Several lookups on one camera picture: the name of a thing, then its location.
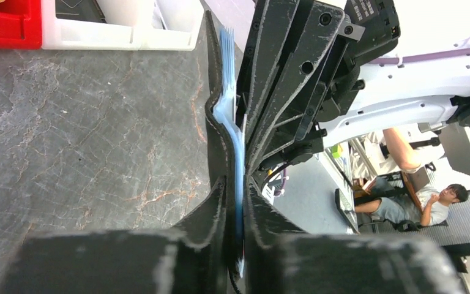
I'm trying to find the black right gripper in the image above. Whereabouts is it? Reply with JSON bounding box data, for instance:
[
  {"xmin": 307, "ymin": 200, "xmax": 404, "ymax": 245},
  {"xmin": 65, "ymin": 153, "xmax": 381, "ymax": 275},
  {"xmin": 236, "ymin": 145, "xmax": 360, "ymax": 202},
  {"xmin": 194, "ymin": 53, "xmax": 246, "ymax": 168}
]
[{"xmin": 237, "ymin": 0, "xmax": 365, "ymax": 173}]

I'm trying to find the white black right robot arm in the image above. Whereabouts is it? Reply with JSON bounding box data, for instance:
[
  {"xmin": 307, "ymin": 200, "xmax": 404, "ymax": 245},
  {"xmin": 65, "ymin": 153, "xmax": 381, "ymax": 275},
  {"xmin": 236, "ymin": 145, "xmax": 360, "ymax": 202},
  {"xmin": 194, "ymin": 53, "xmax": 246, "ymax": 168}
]
[{"xmin": 237, "ymin": 1, "xmax": 470, "ymax": 173}]

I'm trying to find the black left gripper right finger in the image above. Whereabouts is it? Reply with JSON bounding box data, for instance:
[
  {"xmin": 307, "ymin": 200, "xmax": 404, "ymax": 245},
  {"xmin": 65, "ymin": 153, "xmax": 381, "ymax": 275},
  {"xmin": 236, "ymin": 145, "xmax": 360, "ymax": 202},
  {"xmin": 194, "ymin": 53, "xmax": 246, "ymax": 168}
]
[{"xmin": 244, "ymin": 176, "xmax": 463, "ymax": 293}]

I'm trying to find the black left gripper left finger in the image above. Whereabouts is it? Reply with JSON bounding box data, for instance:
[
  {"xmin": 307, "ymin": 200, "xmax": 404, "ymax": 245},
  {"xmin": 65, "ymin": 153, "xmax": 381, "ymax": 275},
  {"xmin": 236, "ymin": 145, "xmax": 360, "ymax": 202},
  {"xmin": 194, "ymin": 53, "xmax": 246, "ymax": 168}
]
[{"xmin": 0, "ymin": 177, "xmax": 228, "ymax": 293}]

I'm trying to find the seated person in background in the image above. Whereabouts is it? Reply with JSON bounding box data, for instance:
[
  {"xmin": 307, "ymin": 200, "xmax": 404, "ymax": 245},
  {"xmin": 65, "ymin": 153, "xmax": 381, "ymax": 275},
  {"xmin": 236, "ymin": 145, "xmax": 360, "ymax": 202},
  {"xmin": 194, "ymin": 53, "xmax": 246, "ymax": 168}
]
[{"xmin": 355, "ymin": 184, "xmax": 469, "ymax": 227}]

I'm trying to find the white plastic bin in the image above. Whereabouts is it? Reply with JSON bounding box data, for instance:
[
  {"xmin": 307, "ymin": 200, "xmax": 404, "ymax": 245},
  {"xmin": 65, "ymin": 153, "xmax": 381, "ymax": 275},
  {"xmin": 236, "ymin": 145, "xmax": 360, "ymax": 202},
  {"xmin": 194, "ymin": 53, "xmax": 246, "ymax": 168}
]
[
  {"xmin": 40, "ymin": 1, "xmax": 154, "ymax": 51},
  {"xmin": 141, "ymin": 0, "xmax": 204, "ymax": 51}
]

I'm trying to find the red plastic bin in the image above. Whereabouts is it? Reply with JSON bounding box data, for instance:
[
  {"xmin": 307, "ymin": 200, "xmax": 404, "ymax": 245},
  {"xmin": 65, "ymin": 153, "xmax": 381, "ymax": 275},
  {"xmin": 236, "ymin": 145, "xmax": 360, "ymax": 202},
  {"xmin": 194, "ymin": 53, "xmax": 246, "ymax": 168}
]
[{"xmin": 0, "ymin": 0, "xmax": 42, "ymax": 50}]

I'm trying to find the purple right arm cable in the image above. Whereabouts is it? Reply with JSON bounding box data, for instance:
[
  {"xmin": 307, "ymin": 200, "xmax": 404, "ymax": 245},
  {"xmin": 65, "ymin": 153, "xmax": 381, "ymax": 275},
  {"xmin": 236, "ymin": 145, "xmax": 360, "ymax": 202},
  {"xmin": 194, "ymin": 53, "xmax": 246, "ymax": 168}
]
[{"xmin": 368, "ymin": 44, "xmax": 470, "ymax": 66}]

